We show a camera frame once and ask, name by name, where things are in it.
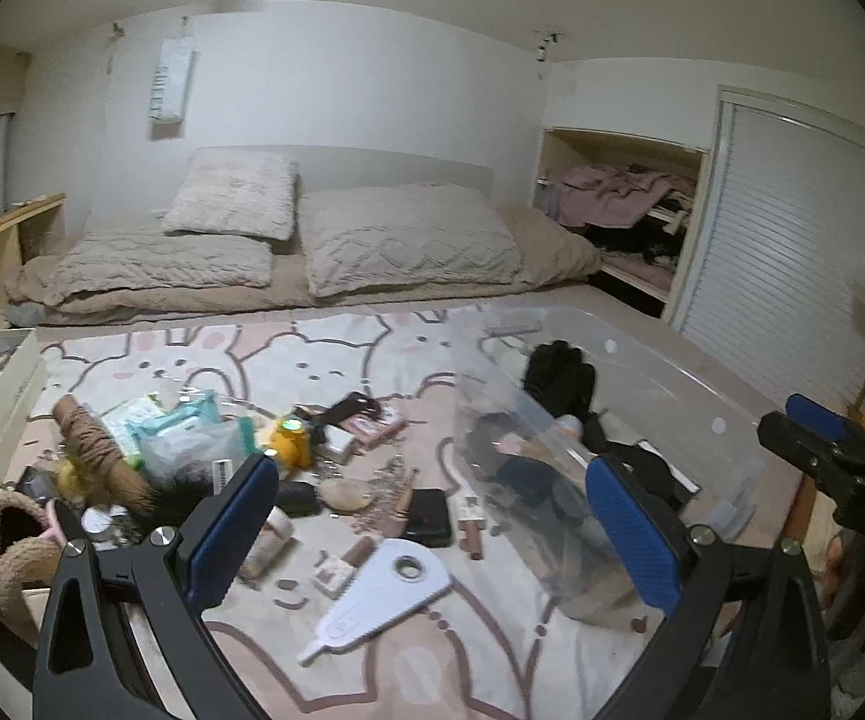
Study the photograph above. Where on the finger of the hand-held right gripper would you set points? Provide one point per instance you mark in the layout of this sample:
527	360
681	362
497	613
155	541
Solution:
815	412
792	439

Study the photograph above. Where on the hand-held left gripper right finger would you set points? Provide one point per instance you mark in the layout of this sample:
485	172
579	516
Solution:
631	532

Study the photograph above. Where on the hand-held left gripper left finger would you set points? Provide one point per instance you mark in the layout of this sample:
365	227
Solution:
230	525

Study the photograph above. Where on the clear plastic storage container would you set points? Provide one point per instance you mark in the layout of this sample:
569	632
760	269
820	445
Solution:
702	390

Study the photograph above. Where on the beige makeup sponge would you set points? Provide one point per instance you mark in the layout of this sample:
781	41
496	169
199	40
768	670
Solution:
346	496

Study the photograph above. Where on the beige cream tube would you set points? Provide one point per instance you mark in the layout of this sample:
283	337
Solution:
271	532

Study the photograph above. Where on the black feather puff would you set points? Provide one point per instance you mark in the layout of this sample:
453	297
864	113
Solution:
170	499

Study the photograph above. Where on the dark pouch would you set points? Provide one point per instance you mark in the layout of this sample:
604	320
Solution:
297	499

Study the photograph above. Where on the crinkled clear plastic bag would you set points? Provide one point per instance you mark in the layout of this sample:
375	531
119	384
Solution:
192	450

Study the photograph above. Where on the yellow cylindrical gadget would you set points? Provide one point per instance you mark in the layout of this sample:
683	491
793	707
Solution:
290	446

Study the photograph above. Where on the dark cloth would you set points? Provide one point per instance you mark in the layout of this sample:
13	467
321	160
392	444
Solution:
537	480

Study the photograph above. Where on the small white cosmetic box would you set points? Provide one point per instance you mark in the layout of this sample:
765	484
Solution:
333	576

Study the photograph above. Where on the wet wipes pack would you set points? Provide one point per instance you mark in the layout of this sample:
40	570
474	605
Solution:
177	420

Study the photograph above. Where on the small round jar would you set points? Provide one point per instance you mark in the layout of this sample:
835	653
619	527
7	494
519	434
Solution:
97	521

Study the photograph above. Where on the brown lipstick tube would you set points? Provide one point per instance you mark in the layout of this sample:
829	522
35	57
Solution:
361	551

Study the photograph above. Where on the brown lipstick with white cap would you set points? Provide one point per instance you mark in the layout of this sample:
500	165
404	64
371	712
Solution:
471	529

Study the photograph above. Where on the white flat plastic tool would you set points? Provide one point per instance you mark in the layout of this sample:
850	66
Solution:
372	600

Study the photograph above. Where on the black glove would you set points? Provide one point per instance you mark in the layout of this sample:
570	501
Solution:
560	382

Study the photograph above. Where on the pink makeup palette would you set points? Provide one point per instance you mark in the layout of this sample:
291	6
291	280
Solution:
376	427

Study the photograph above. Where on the white louvered closet door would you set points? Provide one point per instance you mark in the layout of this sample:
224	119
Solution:
777	240

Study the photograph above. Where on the black rectangular case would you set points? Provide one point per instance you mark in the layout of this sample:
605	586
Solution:
430	517

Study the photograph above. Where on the bunny printed blanket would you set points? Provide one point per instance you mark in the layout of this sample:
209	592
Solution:
402	652

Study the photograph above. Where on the brown fluffy slipper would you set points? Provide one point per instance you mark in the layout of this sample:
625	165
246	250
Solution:
20	577

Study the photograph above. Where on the built-in closet shelves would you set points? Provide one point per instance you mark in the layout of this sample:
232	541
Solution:
631	274

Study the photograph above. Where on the white box of cosmetics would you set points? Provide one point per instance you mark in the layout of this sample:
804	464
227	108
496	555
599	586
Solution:
5	390

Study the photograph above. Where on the flat quilted beige pillow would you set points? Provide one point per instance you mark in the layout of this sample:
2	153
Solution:
162	262

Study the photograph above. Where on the beige duvet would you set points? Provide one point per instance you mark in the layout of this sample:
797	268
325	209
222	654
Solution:
552	247

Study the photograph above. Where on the pile of pink clothes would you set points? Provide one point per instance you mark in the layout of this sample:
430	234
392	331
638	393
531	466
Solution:
612	191

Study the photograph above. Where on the fluffy beige pillow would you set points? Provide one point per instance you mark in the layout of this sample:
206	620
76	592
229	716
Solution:
234	195

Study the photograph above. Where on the large quilted beige pillow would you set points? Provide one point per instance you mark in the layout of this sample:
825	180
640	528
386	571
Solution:
410	240

